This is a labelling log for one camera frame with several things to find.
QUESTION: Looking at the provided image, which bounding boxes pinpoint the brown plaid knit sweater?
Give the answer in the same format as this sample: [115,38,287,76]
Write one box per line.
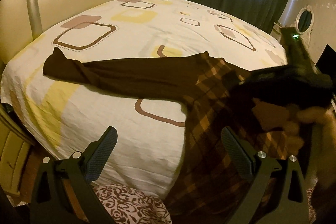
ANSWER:
[43,48,307,223]

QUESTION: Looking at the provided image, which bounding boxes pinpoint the person right hand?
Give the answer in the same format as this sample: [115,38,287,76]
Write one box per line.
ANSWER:
[252,99,335,189]

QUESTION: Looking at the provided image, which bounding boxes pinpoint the black flat screen television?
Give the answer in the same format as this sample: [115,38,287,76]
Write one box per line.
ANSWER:
[315,44,336,77]

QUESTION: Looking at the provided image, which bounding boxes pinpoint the white vanity dressing table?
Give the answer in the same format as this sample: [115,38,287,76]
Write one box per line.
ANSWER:
[270,22,283,42]

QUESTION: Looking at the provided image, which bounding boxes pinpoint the wooden bedside cabinet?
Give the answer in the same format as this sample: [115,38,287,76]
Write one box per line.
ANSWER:
[0,120,31,197]

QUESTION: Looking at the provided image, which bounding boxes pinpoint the patterned white bed sheet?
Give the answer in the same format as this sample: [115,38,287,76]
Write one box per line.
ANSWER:
[1,0,286,198]

